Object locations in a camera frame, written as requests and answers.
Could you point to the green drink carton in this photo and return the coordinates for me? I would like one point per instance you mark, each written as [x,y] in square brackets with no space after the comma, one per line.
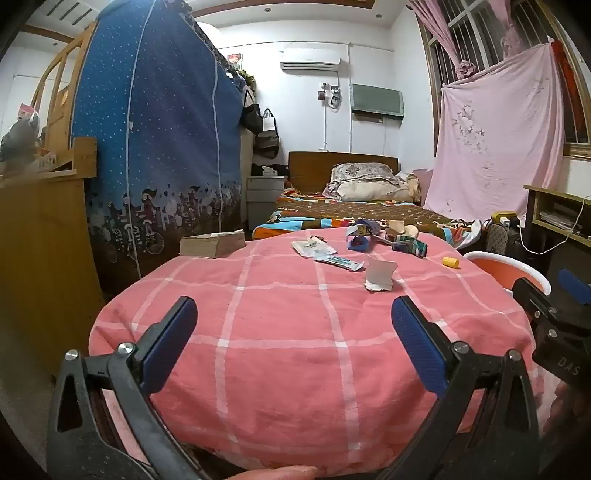
[410,247]

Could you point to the floral pillow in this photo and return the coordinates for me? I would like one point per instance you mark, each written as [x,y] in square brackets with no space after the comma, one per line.
[362,171]

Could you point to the red basin with white rim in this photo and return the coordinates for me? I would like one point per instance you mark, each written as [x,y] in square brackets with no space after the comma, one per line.
[503,272]

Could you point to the thick old book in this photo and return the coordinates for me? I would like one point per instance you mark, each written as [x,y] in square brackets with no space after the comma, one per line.
[212,244]

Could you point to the wooden desk shelf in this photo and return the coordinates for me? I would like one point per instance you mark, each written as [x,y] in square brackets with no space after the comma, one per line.
[558,203]

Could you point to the white air conditioner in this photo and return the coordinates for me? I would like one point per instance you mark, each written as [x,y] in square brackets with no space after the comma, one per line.
[309,60]

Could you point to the yellow bottle cap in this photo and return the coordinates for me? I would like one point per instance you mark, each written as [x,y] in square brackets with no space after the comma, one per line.
[450,262]

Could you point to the wooden cabinet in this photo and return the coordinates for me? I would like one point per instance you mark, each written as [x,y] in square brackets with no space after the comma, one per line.
[41,258]

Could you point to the blue dotted wardrobe cover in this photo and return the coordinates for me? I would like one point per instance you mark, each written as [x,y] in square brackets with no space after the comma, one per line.
[157,138]

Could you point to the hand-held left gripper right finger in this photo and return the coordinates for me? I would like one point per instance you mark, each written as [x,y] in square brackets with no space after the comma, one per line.
[418,346]

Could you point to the red hanging cloth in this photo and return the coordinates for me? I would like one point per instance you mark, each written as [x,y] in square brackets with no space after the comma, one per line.
[564,83]

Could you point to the barred window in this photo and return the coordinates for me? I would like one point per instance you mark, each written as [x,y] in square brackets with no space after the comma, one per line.
[494,27]

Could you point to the green cloth wall cover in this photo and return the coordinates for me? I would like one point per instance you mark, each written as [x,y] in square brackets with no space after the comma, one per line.
[376,101]

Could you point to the beige pillow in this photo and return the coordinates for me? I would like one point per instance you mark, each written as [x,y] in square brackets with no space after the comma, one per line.
[374,190]

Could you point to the person's left hand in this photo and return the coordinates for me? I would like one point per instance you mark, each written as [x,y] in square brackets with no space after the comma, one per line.
[272,473]

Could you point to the grey plastic bag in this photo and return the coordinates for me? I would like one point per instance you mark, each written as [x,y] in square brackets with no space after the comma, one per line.
[18,136]

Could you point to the patterned brown bag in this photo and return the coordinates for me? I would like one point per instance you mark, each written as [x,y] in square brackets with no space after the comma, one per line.
[498,240]

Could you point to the stack of papers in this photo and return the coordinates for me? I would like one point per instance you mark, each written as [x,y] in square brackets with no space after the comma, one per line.
[558,219]

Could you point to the wall socket cluster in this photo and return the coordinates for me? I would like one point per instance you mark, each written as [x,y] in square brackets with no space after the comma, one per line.
[330,94]

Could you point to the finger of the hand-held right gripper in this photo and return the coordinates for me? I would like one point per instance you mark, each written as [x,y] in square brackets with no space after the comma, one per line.
[575,284]
[531,297]

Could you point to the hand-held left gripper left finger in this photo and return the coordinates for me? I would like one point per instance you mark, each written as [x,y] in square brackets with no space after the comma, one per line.
[168,346]

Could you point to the wooden headboard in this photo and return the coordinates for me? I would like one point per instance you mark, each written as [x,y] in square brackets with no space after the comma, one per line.
[314,168]

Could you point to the black handbag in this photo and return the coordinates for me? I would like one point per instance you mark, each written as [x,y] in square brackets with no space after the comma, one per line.
[251,115]

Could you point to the pink curtain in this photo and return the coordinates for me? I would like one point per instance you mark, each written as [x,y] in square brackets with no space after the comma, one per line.
[443,32]

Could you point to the torn white paper piece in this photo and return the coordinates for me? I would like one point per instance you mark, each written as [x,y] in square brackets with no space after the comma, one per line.
[379,276]

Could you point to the wooden bunk frame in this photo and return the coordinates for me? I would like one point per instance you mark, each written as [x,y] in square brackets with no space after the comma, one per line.
[55,92]

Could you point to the flat white tube wrapper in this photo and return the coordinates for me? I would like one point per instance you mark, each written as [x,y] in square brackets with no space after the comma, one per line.
[339,263]

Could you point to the pink checked tablecloth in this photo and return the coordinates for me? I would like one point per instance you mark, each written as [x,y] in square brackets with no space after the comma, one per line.
[286,332]

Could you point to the bed with striped blanket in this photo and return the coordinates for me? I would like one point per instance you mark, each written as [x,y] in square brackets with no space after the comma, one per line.
[323,212]

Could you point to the white nightstand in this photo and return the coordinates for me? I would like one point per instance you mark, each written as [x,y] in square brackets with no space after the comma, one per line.
[264,198]

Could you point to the white plastic packet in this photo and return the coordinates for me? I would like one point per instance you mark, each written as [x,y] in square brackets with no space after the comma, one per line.
[313,247]

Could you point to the pink hanging sheet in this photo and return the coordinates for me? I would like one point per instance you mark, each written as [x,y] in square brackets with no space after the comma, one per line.
[498,138]

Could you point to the dark shoulder bag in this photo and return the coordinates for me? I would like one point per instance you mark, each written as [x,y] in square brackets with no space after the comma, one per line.
[268,145]

